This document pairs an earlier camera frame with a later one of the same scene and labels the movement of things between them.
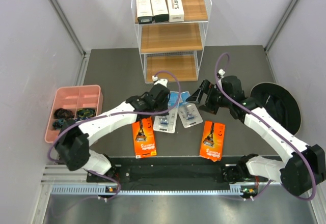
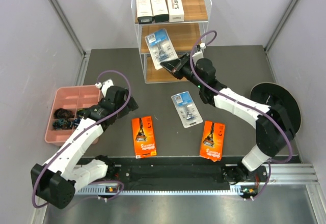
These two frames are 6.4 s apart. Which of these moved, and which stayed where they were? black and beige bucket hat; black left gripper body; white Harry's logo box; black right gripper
Moved: black left gripper body; black right gripper
Stayed: white Harry's logo box; black and beige bucket hat
